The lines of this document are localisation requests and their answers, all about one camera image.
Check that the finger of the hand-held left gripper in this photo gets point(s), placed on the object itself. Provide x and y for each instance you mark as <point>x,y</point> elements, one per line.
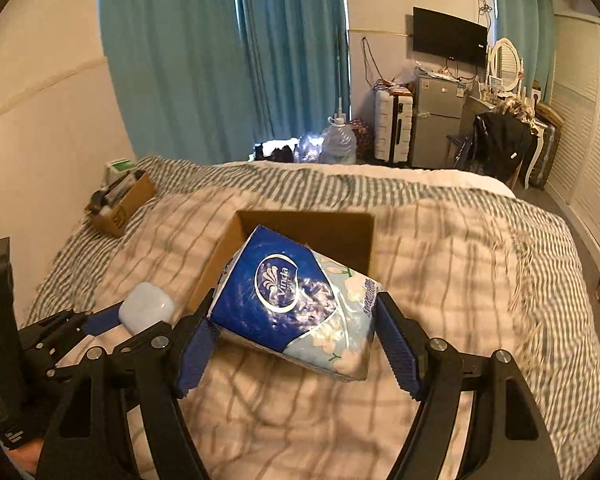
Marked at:
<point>105,322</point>
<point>60,367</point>

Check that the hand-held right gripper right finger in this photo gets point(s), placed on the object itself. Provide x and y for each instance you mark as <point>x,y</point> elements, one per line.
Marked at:
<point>400,350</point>

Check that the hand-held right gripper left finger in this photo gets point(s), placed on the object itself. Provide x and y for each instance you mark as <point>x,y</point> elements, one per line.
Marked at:
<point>192,360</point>

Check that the white earbuds case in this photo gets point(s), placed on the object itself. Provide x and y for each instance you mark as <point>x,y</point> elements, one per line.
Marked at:
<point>145,305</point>

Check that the blue tissue paper pack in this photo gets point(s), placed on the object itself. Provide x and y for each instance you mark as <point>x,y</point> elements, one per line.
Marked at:
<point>280,300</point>

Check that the large cardboard box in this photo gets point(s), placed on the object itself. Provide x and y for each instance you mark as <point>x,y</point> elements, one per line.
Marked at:
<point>340,235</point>

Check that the beige plaid blanket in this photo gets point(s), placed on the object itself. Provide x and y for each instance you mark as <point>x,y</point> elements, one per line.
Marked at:
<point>430,270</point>

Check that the small cardboard box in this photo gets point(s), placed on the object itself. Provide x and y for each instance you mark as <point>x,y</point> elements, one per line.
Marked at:
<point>125,207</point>

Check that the green and white box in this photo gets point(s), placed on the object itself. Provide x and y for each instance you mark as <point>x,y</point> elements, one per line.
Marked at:
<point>121,167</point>

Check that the large clear water jug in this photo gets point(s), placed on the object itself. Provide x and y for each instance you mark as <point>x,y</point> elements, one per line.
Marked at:
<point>338,145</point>

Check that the floral bag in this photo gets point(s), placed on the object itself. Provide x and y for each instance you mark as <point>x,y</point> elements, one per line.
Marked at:
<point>362,137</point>

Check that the clear plastic bag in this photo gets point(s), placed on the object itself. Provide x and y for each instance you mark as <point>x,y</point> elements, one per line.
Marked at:
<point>309,147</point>

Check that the white ribbed suitcase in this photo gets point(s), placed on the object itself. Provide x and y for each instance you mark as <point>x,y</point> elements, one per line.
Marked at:
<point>392,125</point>

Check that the grey small fridge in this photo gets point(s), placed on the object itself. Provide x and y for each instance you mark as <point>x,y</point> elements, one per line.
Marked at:
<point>437,125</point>

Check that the black jacket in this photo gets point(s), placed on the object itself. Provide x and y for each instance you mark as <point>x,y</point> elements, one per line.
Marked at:
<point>500,142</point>

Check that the brown suitcase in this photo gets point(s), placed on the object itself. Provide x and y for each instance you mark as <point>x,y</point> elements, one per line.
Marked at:
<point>547,150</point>

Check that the wide teal curtain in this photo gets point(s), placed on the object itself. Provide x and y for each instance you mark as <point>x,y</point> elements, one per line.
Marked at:
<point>195,60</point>

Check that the white louvred wardrobe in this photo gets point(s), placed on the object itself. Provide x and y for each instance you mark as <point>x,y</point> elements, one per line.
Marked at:
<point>590,135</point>

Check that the white oval mirror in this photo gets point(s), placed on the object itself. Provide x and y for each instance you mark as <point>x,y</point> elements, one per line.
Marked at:
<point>506,62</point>

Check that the narrow teal curtain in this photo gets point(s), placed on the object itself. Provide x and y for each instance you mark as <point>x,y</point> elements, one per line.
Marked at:
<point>520,20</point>

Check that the black wall television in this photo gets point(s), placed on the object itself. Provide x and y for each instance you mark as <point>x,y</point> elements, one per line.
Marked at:
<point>450,37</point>

